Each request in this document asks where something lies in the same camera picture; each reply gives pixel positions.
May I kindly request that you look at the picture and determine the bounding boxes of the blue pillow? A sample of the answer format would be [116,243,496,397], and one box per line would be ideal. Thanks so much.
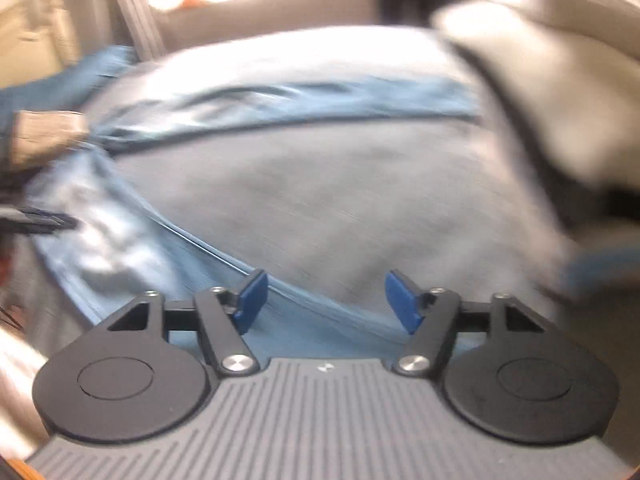
[0,45,136,111]

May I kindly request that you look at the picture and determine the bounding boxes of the grey curtain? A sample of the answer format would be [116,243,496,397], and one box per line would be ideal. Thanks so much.
[102,0,166,58]

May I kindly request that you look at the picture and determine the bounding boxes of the grey bed blanket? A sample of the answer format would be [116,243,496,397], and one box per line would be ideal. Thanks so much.
[20,25,576,341]

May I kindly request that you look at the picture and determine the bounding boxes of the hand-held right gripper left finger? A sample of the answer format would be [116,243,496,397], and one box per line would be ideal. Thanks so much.
[106,268,269,379]

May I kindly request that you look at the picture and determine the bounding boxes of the blue jeans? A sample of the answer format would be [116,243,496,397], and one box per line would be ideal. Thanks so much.
[25,77,481,356]

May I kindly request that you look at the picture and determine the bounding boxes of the folded beige pants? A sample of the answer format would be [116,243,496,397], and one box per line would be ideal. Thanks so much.
[10,110,91,172]

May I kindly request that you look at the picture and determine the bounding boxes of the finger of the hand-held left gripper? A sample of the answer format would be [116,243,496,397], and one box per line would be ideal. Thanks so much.
[0,205,79,236]

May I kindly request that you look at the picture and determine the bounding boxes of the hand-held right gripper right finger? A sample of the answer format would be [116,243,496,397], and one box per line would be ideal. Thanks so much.
[385,269,546,379]

